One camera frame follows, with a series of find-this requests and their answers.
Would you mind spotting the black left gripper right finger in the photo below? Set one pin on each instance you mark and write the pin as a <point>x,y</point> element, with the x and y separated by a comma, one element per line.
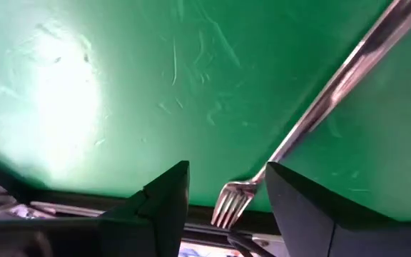
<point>309,221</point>

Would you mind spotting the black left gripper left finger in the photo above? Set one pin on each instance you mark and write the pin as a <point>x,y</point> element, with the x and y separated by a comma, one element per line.
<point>166,207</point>

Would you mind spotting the silver metal fork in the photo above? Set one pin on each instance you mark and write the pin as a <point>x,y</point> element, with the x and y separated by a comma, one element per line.
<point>337,85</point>

